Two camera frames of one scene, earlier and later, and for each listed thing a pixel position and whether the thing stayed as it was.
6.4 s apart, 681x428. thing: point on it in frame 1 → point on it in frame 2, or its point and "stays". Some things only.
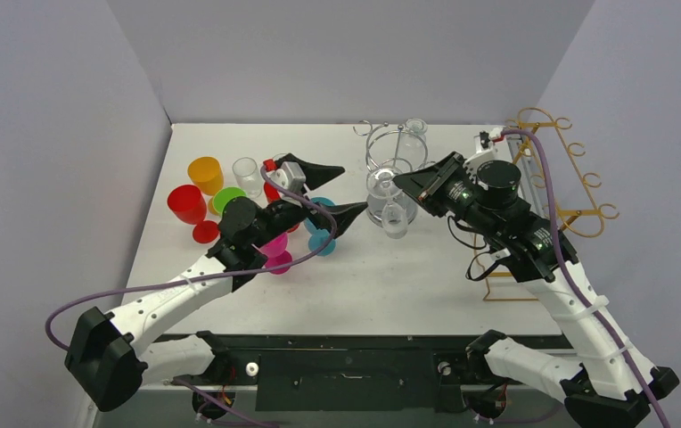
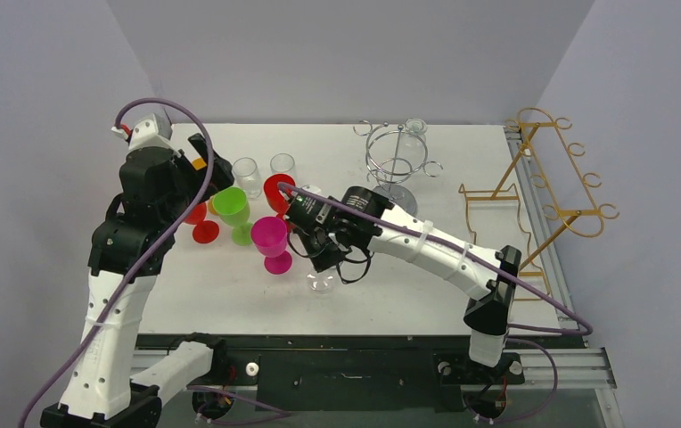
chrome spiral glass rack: [391, 160] stays
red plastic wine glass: [188, 204] stays
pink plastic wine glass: [274, 250] stays
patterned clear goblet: [248, 176] stays
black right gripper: [436, 184] → [293, 206]
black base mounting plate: [344, 372] stays
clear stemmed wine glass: [381, 183] → [321, 282]
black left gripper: [316, 176] → [182, 163]
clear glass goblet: [412, 145] stays
